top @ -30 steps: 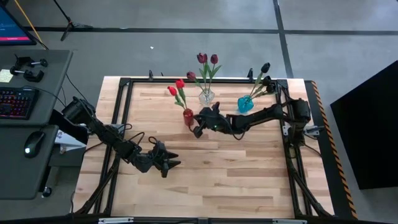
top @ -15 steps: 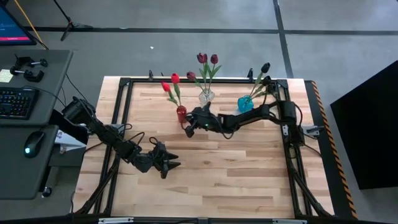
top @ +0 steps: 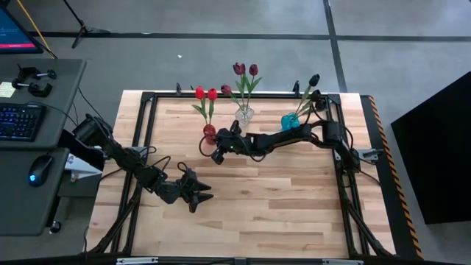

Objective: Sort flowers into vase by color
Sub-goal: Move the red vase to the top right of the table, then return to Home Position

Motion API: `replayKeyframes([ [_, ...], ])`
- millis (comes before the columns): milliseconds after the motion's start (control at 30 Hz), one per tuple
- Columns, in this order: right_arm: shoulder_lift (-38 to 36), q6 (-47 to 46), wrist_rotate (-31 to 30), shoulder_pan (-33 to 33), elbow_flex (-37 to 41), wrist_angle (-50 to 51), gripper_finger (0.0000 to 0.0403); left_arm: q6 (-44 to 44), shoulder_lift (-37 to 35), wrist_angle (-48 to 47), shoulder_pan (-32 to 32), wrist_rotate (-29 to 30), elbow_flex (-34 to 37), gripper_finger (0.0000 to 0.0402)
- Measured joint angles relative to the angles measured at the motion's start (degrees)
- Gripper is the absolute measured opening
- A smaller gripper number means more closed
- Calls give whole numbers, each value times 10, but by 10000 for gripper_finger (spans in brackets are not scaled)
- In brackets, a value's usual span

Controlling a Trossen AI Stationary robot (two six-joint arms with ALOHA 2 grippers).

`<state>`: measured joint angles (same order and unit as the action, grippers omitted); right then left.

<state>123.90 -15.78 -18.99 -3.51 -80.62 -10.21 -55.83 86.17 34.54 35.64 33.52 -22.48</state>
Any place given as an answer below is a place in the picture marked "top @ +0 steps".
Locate maroon artificial tulip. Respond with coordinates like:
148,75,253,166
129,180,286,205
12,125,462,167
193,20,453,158
233,62,248,111
244,64,264,111
220,83,244,111

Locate silver frame bracket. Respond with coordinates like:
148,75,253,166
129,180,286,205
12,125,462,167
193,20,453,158
322,258,364,265
116,256,159,265

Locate black backlit keyboard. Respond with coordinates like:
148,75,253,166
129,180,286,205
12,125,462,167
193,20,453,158
0,102,47,143

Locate yellow cable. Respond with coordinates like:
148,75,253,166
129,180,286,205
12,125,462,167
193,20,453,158
15,0,51,52

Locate white printed box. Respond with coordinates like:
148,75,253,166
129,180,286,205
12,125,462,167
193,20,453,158
64,152,102,183

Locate pale yellow sticky note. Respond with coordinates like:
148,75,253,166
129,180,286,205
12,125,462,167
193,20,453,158
0,81,16,99

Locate black computer monitor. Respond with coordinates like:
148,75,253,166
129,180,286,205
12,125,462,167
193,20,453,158
0,6,44,55

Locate blue glass vase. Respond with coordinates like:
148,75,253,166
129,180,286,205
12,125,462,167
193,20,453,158
280,112,301,133

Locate black tripod stand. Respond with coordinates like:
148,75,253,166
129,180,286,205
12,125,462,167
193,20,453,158
62,0,111,49

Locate black aluminium rig frame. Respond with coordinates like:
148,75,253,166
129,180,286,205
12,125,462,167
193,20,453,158
86,91,397,258

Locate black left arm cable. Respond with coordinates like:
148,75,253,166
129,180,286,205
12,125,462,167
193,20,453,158
141,145,189,176

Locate large black panel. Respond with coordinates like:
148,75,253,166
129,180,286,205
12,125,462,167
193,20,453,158
390,71,471,225

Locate black C-clamp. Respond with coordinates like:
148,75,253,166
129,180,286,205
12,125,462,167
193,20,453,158
16,64,58,81
10,79,53,99

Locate red ribbed glass vase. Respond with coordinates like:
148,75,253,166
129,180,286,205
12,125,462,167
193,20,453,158
202,124,218,146

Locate red artificial tulip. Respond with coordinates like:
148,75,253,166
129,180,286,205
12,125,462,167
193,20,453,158
191,86,210,128
207,88,219,128

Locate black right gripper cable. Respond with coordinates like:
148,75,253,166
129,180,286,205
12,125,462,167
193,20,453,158
198,134,222,158

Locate clear cut glass vase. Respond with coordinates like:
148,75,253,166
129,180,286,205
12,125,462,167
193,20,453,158
234,105,255,128

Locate black artificial tulip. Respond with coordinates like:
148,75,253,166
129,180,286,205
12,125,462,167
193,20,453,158
298,98,328,118
296,89,323,117
292,73,321,119

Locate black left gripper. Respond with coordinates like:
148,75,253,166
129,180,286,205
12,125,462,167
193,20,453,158
161,163,215,214

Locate black computer mouse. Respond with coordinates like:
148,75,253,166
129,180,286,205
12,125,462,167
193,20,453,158
28,154,54,188

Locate black keyboard cable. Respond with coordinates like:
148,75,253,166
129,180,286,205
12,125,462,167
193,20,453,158
25,101,80,126

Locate grey desk top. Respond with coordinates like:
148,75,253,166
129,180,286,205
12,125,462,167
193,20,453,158
0,146,71,237
0,57,88,150

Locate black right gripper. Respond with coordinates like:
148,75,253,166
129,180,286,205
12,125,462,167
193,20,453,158
211,120,258,166

